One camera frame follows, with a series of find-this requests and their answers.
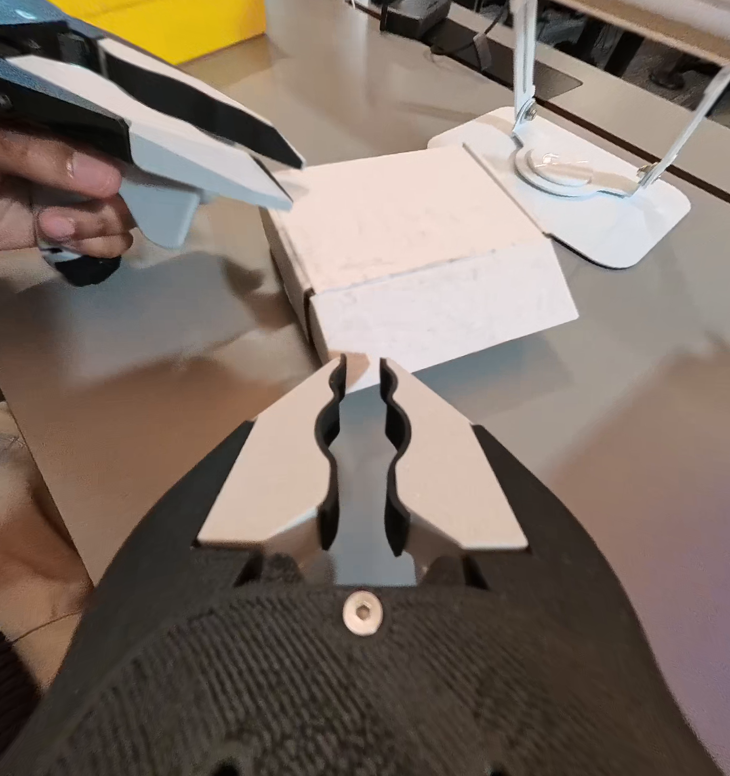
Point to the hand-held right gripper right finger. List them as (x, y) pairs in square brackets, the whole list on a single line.
[(462, 485)]

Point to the white cardboard mailer box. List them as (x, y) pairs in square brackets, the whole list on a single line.
[(413, 242)]

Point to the person's left hand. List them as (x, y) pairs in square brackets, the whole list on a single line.
[(13, 182)]

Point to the grey desk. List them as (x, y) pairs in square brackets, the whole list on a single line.
[(613, 424)]

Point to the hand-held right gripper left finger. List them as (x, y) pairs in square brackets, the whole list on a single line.
[(268, 485)]

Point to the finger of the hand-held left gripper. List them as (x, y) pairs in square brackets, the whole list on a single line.
[(207, 109), (189, 157)]

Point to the yellow plastic bin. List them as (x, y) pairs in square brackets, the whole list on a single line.
[(189, 24)]

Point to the person's leg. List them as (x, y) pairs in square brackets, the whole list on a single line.
[(19, 545)]

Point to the black desk box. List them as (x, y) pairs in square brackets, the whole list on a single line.
[(413, 15)]

